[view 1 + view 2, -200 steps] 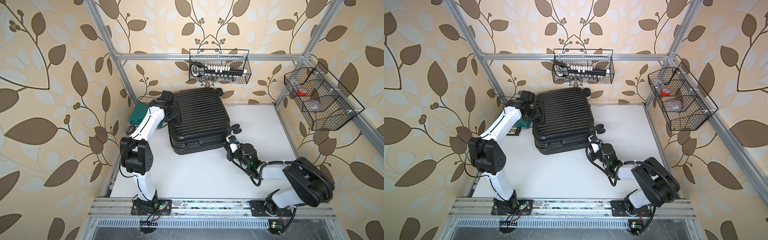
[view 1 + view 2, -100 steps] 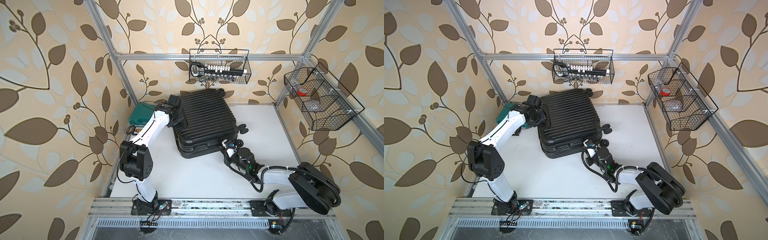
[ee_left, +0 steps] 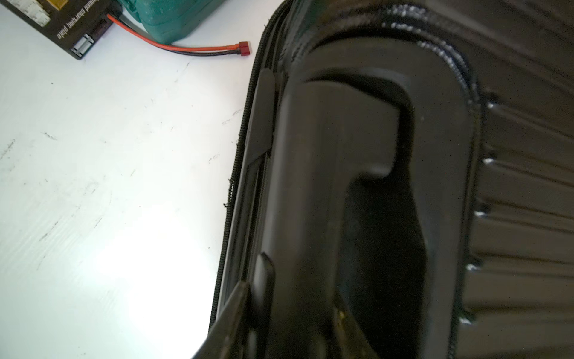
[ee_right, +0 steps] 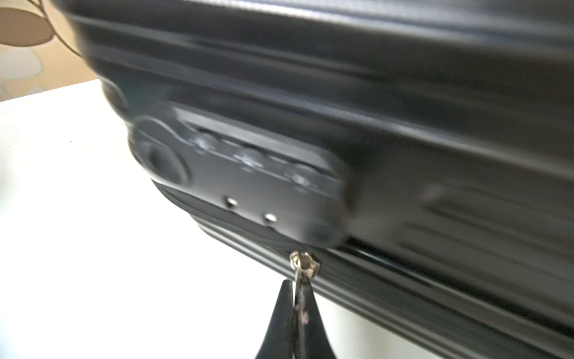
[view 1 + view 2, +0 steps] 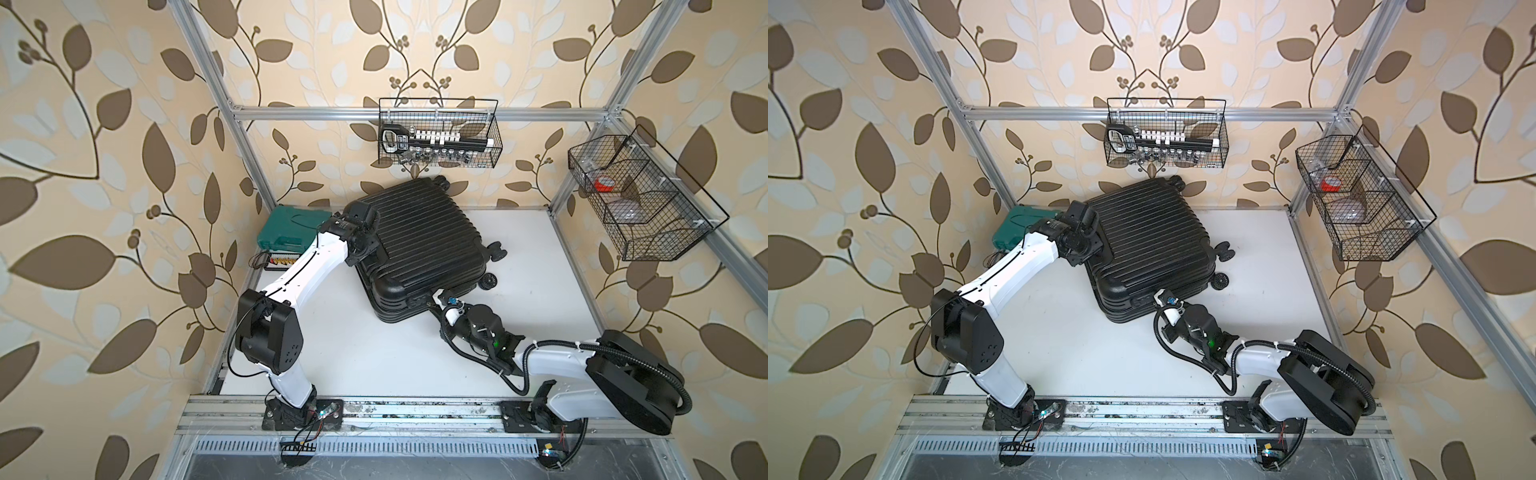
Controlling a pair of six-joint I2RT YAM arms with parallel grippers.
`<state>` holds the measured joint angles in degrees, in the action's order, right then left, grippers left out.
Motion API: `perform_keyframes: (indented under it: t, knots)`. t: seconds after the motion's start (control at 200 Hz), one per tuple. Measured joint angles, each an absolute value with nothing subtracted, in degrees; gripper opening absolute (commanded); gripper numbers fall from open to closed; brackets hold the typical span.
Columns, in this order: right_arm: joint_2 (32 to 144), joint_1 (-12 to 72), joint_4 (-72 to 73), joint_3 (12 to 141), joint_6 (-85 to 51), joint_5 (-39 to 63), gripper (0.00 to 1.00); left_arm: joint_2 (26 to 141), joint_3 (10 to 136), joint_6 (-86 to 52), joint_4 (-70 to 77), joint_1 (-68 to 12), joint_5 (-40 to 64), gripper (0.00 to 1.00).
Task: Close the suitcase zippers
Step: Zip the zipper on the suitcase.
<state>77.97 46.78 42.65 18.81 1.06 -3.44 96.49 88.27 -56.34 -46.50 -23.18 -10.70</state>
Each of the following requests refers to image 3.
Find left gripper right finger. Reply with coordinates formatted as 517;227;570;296
331;296;380;358

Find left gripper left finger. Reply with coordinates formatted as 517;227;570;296
193;281;251;359

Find red black power cable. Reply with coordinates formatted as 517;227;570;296
106;13;253;58

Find black hard-shell suitcase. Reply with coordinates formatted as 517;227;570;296
209;1;573;358

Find black charging board yellow connectors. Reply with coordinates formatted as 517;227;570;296
1;0;123;60

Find green plastic tool case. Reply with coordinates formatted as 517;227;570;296
119;0;225;44

